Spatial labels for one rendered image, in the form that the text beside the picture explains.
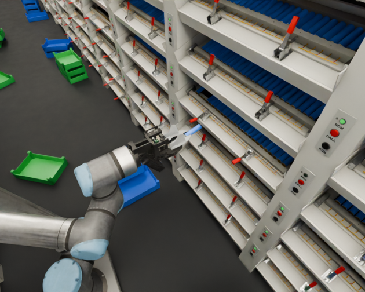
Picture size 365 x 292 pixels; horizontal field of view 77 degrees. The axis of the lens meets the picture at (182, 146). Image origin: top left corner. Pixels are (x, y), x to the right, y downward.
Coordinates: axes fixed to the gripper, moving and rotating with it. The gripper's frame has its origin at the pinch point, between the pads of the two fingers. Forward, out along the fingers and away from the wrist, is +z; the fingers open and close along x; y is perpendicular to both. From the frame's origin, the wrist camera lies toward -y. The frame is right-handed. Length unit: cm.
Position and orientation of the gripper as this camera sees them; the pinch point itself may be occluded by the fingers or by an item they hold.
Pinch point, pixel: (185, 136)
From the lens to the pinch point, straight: 80.4
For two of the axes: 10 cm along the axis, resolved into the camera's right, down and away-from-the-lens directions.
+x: -5.5, -6.3, 5.5
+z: 8.3, -4.2, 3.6
